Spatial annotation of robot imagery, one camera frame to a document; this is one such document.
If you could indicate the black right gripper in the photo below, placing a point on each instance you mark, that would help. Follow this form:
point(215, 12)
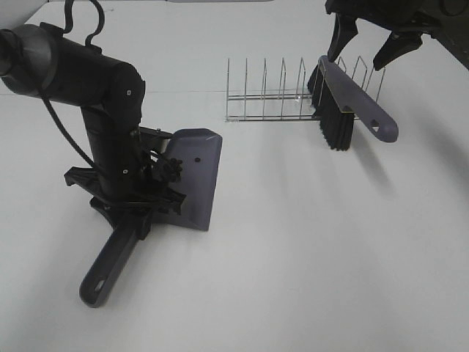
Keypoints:
point(405, 19)

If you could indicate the grey hand brush black bristles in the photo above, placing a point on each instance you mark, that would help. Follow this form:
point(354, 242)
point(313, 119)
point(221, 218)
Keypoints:
point(338, 101)

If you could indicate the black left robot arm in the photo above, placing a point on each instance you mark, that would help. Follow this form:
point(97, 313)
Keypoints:
point(39, 62)

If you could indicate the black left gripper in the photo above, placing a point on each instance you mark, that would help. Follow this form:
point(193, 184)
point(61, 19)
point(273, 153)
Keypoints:
point(124, 180)

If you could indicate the pile of coffee beans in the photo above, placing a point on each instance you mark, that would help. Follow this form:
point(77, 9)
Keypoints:
point(169, 170)

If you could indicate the grey plastic dustpan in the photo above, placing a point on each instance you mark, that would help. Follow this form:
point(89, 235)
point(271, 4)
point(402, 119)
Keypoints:
point(201, 149)

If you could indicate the metal wire rack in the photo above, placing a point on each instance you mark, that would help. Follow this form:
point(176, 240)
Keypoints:
point(279, 103)

